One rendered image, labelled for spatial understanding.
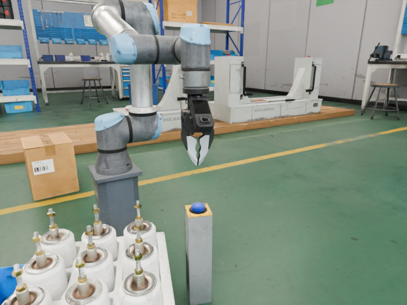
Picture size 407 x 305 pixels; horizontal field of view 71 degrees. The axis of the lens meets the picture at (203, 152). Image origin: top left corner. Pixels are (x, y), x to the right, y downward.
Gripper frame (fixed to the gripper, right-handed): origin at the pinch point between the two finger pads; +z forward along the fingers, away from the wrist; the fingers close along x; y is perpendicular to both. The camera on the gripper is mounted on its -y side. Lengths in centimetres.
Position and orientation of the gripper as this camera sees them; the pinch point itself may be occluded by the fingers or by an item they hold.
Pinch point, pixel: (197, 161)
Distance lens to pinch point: 79.8
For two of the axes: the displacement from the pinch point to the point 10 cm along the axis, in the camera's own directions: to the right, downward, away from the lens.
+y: -2.1, -2.9, 9.3
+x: -9.8, 0.6, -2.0
